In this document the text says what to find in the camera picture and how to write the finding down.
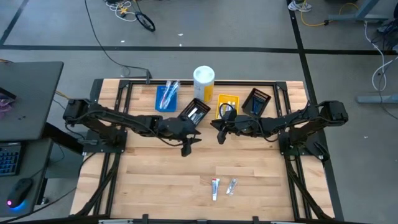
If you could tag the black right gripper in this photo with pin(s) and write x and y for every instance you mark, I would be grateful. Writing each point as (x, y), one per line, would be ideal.
(242, 126)

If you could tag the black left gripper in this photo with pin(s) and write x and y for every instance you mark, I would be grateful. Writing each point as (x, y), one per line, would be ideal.
(175, 129)

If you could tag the small white toothpaste tube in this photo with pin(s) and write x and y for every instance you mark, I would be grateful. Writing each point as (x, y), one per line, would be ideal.
(228, 104)
(233, 104)
(215, 188)

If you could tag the red toothbrush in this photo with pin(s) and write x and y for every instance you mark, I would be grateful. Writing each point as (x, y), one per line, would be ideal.
(163, 101)

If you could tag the green toothbrush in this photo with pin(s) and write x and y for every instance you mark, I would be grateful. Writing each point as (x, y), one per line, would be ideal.
(172, 93)

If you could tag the blue toothbrush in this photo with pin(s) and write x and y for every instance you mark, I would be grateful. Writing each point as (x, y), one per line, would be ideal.
(176, 85)
(168, 91)

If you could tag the toothbrushes and toothpaste tubes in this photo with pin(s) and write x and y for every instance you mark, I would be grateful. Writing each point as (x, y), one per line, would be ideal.
(231, 186)

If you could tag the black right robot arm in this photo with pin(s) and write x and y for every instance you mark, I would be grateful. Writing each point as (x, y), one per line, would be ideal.
(289, 119)

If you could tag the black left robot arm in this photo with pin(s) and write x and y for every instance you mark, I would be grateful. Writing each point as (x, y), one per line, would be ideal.
(124, 119)

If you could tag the yellow plastic basket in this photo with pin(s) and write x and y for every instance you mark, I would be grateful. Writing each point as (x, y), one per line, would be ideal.
(222, 99)

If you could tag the black plastic basket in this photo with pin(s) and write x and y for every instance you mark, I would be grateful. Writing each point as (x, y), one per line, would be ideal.
(199, 103)
(265, 102)

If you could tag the blue plastic basket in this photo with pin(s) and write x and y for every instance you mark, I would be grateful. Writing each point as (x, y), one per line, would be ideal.
(172, 107)

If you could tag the white wipes canister yellow label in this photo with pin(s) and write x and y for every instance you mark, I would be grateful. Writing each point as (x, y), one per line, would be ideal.
(203, 81)

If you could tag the person's shoe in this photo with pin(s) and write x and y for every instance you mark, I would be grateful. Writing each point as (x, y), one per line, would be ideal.
(300, 5)

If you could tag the dark grey desk top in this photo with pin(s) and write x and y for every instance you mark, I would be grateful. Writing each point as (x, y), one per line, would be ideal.
(37, 161)

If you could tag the grey table leg foot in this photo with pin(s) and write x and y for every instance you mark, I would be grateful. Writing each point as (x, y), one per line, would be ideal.
(357, 17)
(379, 99)

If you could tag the black desk top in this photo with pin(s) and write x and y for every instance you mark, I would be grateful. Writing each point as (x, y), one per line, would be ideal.
(31, 99)

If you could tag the black computer mouse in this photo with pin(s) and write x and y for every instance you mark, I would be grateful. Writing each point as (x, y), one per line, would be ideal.
(20, 189)

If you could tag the black backlit keyboard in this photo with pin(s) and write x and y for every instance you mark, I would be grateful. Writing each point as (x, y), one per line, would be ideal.
(9, 160)

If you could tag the purple item on desk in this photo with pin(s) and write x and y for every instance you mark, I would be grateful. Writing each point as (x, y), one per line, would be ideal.
(4, 107)

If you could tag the flat black item on desk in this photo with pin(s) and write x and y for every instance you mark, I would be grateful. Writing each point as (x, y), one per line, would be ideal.
(6, 93)

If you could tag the short black post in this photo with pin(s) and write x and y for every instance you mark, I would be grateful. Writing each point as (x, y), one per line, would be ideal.
(148, 76)

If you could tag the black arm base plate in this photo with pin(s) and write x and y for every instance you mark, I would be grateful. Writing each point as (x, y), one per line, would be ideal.
(93, 147)
(320, 149)

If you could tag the black corner bracket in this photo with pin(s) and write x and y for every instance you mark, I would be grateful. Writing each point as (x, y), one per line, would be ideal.
(95, 90)

